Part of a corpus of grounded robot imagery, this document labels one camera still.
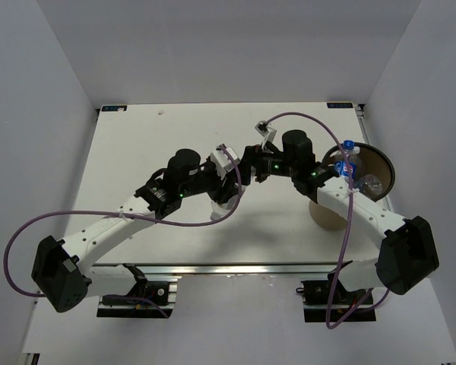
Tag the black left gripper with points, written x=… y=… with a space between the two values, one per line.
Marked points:
x=220 y=194

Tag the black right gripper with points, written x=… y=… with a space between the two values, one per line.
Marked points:
x=254 y=157

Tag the clear bottle green white label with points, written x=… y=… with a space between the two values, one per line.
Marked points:
x=219 y=211

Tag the small bottle blue cap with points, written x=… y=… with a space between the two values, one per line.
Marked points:
x=347 y=162

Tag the clear bottle dark blue label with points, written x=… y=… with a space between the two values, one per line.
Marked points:
x=370 y=185

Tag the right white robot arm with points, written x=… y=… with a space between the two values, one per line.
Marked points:
x=406 y=248

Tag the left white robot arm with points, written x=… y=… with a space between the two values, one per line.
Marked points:
x=65 y=270

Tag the brown cylindrical bin black rim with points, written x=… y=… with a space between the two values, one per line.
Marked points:
x=376 y=163

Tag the right blue logo sticker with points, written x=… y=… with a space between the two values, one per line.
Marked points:
x=339 y=105

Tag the blue logo sticker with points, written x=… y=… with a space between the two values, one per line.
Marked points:
x=339 y=105
x=113 y=108

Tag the left blue logo sticker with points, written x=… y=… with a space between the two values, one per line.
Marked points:
x=113 y=108

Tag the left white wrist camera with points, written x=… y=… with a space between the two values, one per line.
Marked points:
x=224 y=161

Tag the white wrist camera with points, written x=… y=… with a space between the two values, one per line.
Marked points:
x=268 y=133
x=224 y=161

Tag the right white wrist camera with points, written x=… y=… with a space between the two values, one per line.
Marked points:
x=268 y=133

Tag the aluminium front table rail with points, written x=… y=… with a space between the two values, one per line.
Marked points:
x=320 y=268

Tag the aluminium right side rail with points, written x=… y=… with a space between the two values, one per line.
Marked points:
x=359 y=108

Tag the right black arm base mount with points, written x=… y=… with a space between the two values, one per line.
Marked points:
x=314 y=290

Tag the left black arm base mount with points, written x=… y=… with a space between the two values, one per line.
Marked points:
x=145 y=299

